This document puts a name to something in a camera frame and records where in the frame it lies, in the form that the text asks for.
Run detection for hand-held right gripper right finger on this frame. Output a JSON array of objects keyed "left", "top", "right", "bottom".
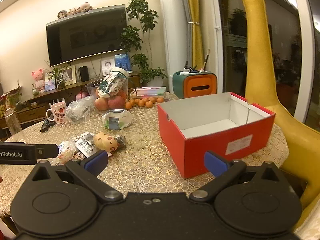
[{"left": 189, "top": 151, "right": 284, "bottom": 203}]

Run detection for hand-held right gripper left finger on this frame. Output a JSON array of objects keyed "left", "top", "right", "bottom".
[{"left": 26, "top": 150, "right": 124, "bottom": 204}]

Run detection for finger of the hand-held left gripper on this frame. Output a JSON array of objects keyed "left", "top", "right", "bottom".
[{"left": 35, "top": 143, "right": 59, "bottom": 160}]

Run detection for white jelly snack packet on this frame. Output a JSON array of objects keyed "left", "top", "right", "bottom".
[{"left": 72, "top": 132, "right": 100, "bottom": 158}]

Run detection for red cardboard box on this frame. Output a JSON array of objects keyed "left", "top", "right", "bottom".
[{"left": 157, "top": 92, "right": 276, "bottom": 179}]

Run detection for yellow animal toy figure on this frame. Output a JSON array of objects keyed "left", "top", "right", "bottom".
[{"left": 93, "top": 131, "right": 118, "bottom": 152}]

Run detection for black remote control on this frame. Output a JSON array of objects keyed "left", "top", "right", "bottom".
[{"left": 40, "top": 120, "right": 55, "bottom": 133}]

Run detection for clear plastic bottle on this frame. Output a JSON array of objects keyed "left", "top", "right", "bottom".
[{"left": 4, "top": 109, "right": 25, "bottom": 143}]

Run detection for dark shiny wrapped item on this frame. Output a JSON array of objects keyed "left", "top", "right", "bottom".
[{"left": 114, "top": 134, "right": 127, "bottom": 148}]

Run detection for white pink printed mug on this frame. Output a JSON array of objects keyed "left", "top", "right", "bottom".
[{"left": 46, "top": 102, "right": 67, "bottom": 124}]

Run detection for wooden television cabinet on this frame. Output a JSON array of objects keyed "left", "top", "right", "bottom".
[{"left": 0, "top": 71, "right": 140, "bottom": 135}]

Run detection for clear plastic bag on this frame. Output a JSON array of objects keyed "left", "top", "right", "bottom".
[{"left": 65, "top": 97, "right": 95, "bottom": 125}]

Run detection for small potted plant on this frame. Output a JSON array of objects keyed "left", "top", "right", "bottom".
[{"left": 7, "top": 80, "right": 23, "bottom": 110}]

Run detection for red apple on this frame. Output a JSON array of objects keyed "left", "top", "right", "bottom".
[
  {"left": 94, "top": 97, "right": 110, "bottom": 111},
  {"left": 108, "top": 95, "right": 125, "bottom": 110}
]

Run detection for small plant in glass vase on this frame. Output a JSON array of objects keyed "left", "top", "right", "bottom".
[{"left": 45, "top": 60, "right": 72, "bottom": 89}]

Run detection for pink pig plush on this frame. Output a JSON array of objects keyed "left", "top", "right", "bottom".
[{"left": 31, "top": 68, "right": 45, "bottom": 93}]

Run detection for pile of tangerines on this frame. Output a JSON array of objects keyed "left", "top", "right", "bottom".
[{"left": 125, "top": 96, "right": 164, "bottom": 110}]

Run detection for glass fruit bowl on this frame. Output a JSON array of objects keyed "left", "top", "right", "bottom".
[{"left": 85, "top": 79, "right": 129, "bottom": 100}]

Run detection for framed photo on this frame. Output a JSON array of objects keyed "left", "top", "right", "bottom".
[{"left": 59, "top": 66, "right": 76, "bottom": 85}]

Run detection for orange green desk organizer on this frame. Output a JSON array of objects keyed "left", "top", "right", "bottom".
[{"left": 172, "top": 70, "right": 217, "bottom": 99}]

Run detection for black speaker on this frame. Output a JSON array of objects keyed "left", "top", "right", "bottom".
[{"left": 79, "top": 66, "right": 90, "bottom": 82}]

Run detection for stack of plastic file cases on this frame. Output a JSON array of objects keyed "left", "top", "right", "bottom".
[{"left": 130, "top": 87, "right": 167, "bottom": 100}]

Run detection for portrait photo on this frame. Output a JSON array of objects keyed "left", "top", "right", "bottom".
[{"left": 102, "top": 58, "right": 115, "bottom": 76}]

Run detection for blue picture card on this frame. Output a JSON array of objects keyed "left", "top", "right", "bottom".
[{"left": 114, "top": 53, "right": 132, "bottom": 72}]

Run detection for makeup brush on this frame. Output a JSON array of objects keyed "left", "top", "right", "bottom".
[{"left": 202, "top": 49, "right": 210, "bottom": 71}]

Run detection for yellow giraffe chair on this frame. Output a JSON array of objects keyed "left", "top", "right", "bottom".
[{"left": 217, "top": 0, "right": 320, "bottom": 233}]

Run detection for white tower air conditioner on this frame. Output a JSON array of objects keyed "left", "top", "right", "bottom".
[{"left": 159, "top": 0, "right": 194, "bottom": 93}]

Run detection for tall potted green plant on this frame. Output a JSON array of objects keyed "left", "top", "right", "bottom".
[{"left": 117, "top": 0, "right": 168, "bottom": 90}]

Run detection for yellow curtain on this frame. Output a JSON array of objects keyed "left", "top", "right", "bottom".
[{"left": 185, "top": 0, "right": 204, "bottom": 67}]

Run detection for wall-mounted television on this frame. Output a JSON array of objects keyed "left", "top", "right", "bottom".
[{"left": 46, "top": 4, "right": 127, "bottom": 67}]

